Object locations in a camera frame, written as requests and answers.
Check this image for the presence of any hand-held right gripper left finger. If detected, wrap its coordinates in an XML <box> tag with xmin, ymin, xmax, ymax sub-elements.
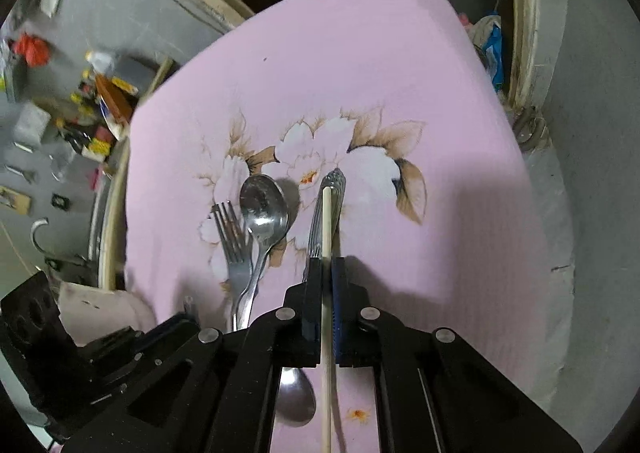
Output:
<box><xmin>60</xmin><ymin>257</ymin><xmax>324</xmax><ymax>453</ymax></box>

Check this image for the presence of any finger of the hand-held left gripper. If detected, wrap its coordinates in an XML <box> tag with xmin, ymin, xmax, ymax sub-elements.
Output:
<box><xmin>80</xmin><ymin>312</ymin><xmax>201</xmax><ymax>404</ymax></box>

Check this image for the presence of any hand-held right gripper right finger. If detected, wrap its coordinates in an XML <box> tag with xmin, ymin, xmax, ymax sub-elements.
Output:
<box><xmin>331</xmin><ymin>256</ymin><xmax>585</xmax><ymax>453</ymax></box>

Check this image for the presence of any wooden chopstick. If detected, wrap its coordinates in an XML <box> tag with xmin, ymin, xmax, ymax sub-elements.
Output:
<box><xmin>321</xmin><ymin>186</ymin><xmax>335</xmax><ymax>453</ymax></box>

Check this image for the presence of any metal fork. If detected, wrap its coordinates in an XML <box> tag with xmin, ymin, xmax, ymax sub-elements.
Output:
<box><xmin>211</xmin><ymin>201</ymin><xmax>255</xmax><ymax>333</ymax></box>

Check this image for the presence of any metal spoon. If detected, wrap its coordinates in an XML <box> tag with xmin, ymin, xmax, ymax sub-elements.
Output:
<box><xmin>276</xmin><ymin>168</ymin><xmax>348</xmax><ymax>430</ymax></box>
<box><xmin>239</xmin><ymin>174</ymin><xmax>291</xmax><ymax>333</ymax></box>

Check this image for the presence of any metal faucet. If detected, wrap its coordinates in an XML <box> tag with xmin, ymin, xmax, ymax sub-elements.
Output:
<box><xmin>29</xmin><ymin>217</ymin><xmax>91</xmax><ymax>269</ymax></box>

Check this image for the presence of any beige kitchen counter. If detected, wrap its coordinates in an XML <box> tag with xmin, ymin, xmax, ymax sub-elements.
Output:
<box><xmin>87</xmin><ymin>58</ymin><xmax>176</xmax><ymax>291</ymax></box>

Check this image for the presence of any pink floral cloth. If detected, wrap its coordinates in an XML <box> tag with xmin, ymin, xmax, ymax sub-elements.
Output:
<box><xmin>122</xmin><ymin>0</ymin><xmax>556</xmax><ymax>453</ymax></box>

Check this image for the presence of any orange seasoning packet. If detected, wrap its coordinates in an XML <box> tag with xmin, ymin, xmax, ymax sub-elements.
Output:
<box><xmin>95</xmin><ymin>73</ymin><xmax>138</xmax><ymax>128</ymax></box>

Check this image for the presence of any red plastic bag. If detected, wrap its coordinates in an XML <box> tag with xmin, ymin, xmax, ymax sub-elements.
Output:
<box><xmin>12</xmin><ymin>32</ymin><xmax>53</xmax><ymax>68</ymax></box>

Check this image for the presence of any blue bag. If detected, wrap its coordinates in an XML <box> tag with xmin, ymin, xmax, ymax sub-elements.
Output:
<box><xmin>467</xmin><ymin>13</ymin><xmax>506</xmax><ymax>94</ymax></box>

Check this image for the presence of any white wall box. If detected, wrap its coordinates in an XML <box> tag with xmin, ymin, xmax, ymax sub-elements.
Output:
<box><xmin>15</xmin><ymin>103</ymin><xmax>51</xmax><ymax>148</ymax></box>

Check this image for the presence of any worn wooden door frame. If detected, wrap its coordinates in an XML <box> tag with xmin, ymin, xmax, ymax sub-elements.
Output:
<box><xmin>85</xmin><ymin>0</ymin><xmax>571</xmax><ymax>154</ymax></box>

